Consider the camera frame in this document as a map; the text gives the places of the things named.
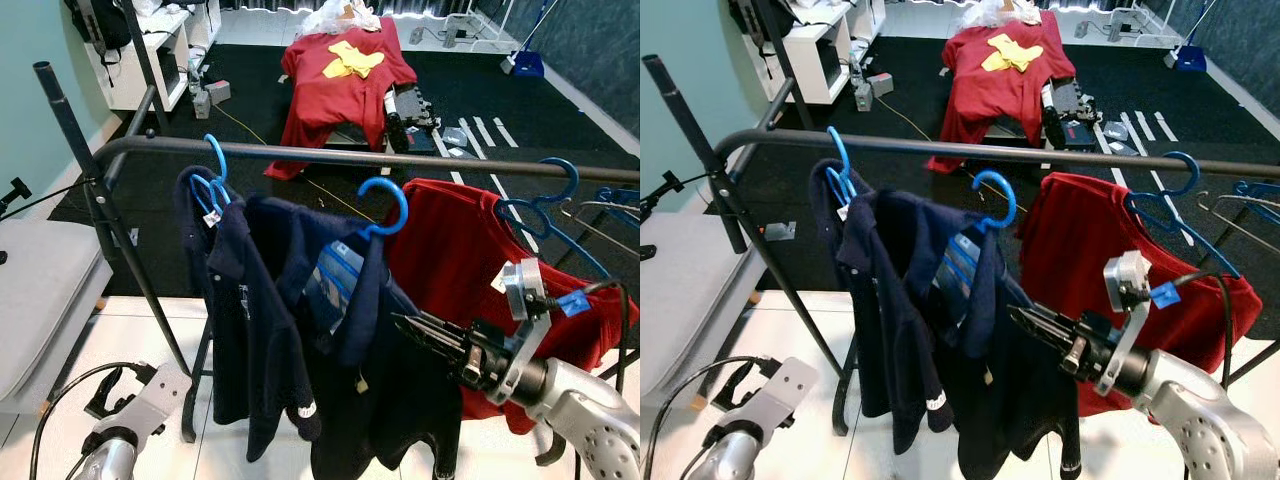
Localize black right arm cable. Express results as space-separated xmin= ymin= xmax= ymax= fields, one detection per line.
xmin=545 ymin=280 xmax=633 ymax=396
xmin=1150 ymin=268 xmax=1234 ymax=391

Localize white shelf unit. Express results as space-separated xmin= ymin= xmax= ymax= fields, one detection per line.
xmin=740 ymin=0 xmax=886 ymax=106
xmin=85 ymin=0 xmax=221 ymax=111

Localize red shirt yellow star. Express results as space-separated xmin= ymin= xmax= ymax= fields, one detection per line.
xmin=265 ymin=18 xmax=419 ymax=181
xmin=925 ymin=10 xmax=1076 ymax=173

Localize black equipment case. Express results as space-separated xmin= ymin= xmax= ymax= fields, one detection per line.
xmin=385 ymin=85 xmax=441 ymax=156
xmin=1040 ymin=80 xmax=1101 ymax=151

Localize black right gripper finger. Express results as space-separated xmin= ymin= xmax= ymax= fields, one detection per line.
xmin=391 ymin=312 xmax=473 ymax=346
xmin=1013 ymin=316 xmax=1073 ymax=358
xmin=1007 ymin=304 xmax=1081 ymax=338
xmin=398 ymin=322 xmax=469 ymax=369

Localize black metal clothes rack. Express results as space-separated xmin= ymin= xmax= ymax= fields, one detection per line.
xmin=642 ymin=55 xmax=1280 ymax=438
xmin=33 ymin=62 xmax=640 ymax=443

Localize blue plastic hanger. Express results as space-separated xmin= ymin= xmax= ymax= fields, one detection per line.
xmin=1124 ymin=151 xmax=1243 ymax=279
xmin=1232 ymin=180 xmax=1280 ymax=226
xmin=822 ymin=126 xmax=856 ymax=216
xmin=358 ymin=177 xmax=410 ymax=241
xmin=970 ymin=170 xmax=1019 ymax=233
xmin=598 ymin=185 xmax=640 ymax=231
xmin=190 ymin=133 xmax=233 ymax=223
xmin=495 ymin=157 xmax=613 ymax=281

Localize black backpack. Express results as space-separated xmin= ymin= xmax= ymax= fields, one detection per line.
xmin=65 ymin=0 xmax=131 ymax=56
xmin=728 ymin=0 xmax=791 ymax=51

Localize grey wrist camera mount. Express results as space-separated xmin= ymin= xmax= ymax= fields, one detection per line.
xmin=498 ymin=257 xmax=553 ymax=406
xmin=1100 ymin=250 xmax=1154 ymax=398
xmin=95 ymin=362 xmax=194 ymax=443
xmin=715 ymin=357 xmax=821 ymax=441

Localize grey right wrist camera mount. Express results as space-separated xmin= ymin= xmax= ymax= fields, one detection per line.
xmin=1100 ymin=250 xmax=1154 ymax=398
xmin=498 ymin=257 xmax=553 ymax=406

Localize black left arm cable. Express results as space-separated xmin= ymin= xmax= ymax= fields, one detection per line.
xmin=648 ymin=355 xmax=761 ymax=480
xmin=28 ymin=360 xmax=136 ymax=480

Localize white crumpled plastic bag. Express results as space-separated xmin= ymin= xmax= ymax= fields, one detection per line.
xmin=300 ymin=0 xmax=383 ymax=36
xmin=960 ymin=0 xmax=1046 ymax=31

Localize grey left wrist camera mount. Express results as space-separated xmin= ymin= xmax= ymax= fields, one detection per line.
xmin=95 ymin=362 xmax=194 ymax=443
xmin=715 ymin=357 xmax=821 ymax=441

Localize navy polo shirt striped tag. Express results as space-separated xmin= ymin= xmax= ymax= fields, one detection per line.
xmin=245 ymin=195 xmax=466 ymax=480
xmin=890 ymin=190 xmax=1086 ymax=480

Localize black carpet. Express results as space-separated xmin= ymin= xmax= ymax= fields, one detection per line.
xmin=700 ymin=36 xmax=1280 ymax=296
xmin=45 ymin=38 xmax=640 ymax=301

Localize plain red t-shirt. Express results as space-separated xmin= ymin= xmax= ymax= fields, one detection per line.
xmin=385 ymin=178 xmax=640 ymax=436
xmin=1015 ymin=172 xmax=1266 ymax=419

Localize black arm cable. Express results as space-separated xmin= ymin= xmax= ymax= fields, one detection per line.
xmin=545 ymin=280 xmax=633 ymax=396
xmin=1150 ymin=268 xmax=1234 ymax=391
xmin=28 ymin=360 xmax=136 ymax=480
xmin=648 ymin=355 xmax=761 ymax=480

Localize blue dustpan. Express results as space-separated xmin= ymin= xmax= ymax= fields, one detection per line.
xmin=1165 ymin=42 xmax=1208 ymax=71
xmin=500 ymin=48 xmax=546 ymax=79

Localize silver wire hanger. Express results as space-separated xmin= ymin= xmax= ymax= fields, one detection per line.
xmin=560 ymin=200 xmax=640 ymax=261
xmin=1197 ymin=192 xmax=1280 ymax=251

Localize grey power adapter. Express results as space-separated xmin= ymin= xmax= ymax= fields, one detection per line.
xmin=850 ymin=70 xmax=896 ymax=111
xmin=190 ymin=75 xmax=231 ymax=116

